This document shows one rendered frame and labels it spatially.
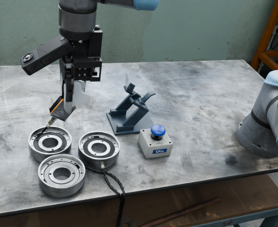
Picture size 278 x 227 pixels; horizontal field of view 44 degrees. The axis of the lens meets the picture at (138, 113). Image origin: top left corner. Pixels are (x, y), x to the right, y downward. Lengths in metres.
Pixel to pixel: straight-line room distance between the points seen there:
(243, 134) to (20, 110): 0.65
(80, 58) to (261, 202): 0.83
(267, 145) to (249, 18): 2.09
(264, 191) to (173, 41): 1.70
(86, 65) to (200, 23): 2.11
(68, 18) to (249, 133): 0.61
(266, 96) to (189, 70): 0.46
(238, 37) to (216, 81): 1.74
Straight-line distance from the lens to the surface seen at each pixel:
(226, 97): 1.25
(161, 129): 0.90
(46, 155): 0.85
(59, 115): 0.84
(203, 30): 2.85
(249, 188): 1.32
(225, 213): 1.20
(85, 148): 0.88
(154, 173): 0.88
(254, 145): 1.04
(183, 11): 2.69
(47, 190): 0.79
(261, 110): 1.01
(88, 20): 0.70
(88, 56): 0.76
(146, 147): 0.90
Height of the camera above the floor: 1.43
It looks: 37 degrees down
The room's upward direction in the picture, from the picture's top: 11 degrees clockwise
